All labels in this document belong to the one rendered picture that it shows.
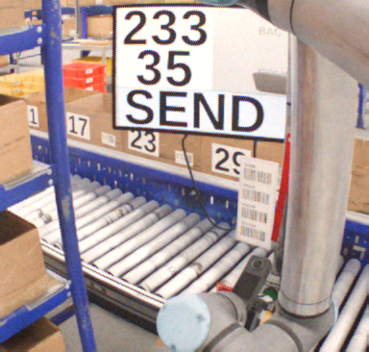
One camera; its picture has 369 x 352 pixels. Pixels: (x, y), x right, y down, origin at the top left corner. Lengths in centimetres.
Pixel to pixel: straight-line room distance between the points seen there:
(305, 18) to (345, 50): 4
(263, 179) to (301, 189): 36
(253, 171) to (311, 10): 65
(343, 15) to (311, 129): 25
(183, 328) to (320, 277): 21
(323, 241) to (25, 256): 44
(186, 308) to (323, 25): 47
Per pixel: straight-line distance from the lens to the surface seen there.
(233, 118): 102
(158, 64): 104
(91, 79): 582
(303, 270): 65
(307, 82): 53
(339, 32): 33
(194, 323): 67
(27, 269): 73
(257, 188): 96
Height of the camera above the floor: 158
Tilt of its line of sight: 22 degrees down
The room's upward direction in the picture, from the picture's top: straight up
